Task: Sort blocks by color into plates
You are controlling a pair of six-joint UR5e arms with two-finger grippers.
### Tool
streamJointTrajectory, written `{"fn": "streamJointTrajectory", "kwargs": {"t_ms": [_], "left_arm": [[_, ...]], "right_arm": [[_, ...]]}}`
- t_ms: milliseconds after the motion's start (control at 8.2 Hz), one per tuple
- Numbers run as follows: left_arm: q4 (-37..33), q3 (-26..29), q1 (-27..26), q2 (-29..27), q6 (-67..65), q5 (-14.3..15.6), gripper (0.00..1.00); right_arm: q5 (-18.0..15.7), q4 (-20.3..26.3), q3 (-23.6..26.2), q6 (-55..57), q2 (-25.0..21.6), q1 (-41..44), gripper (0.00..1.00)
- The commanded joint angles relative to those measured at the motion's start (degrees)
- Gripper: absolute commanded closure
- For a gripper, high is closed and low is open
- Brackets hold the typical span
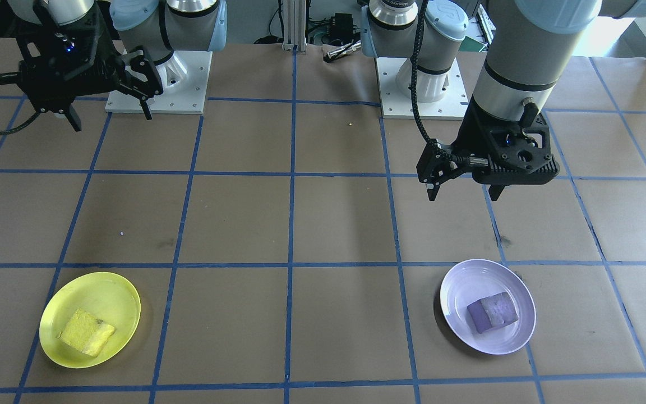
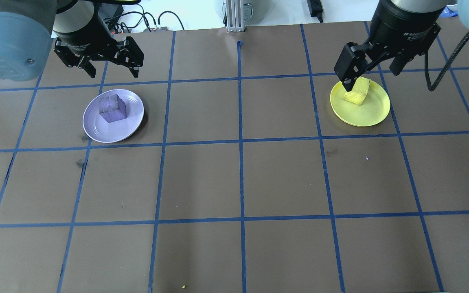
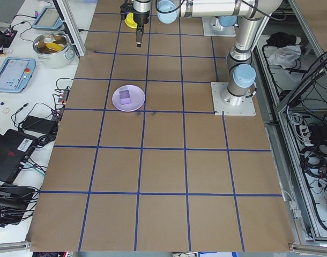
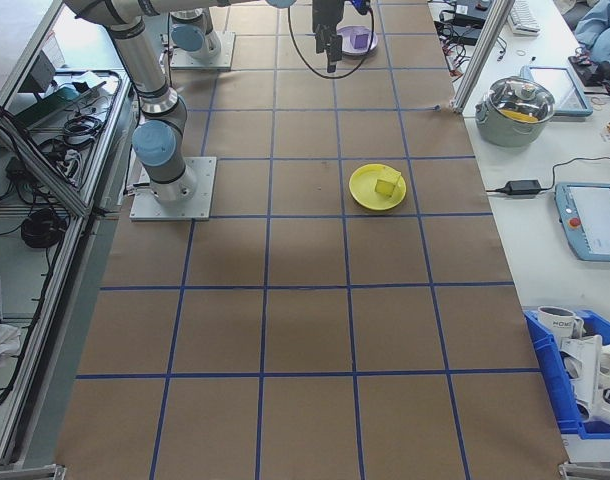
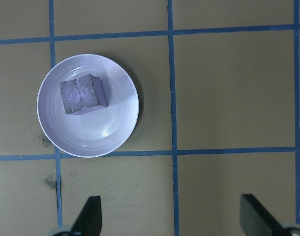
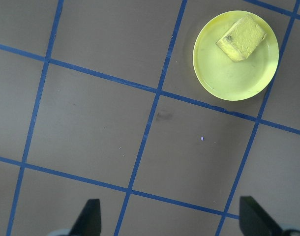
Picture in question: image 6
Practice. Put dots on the yellow foam block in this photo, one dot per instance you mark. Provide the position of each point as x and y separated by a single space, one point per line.
242 38

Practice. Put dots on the yellow round plate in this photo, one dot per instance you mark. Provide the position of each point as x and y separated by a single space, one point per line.
228 78

